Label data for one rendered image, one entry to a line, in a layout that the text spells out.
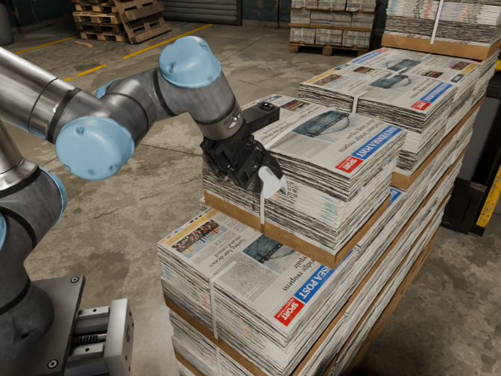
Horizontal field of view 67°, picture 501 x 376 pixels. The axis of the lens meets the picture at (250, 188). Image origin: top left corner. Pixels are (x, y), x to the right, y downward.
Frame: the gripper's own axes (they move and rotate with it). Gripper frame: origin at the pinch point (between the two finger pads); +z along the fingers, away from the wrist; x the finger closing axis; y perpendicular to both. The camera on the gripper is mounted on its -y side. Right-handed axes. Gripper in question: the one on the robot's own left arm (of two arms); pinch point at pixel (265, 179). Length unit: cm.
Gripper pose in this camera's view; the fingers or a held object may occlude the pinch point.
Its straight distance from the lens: 79.5
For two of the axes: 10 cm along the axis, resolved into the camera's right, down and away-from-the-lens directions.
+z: 3.2, 5.2, 8.0
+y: -5.5, 7.8, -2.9
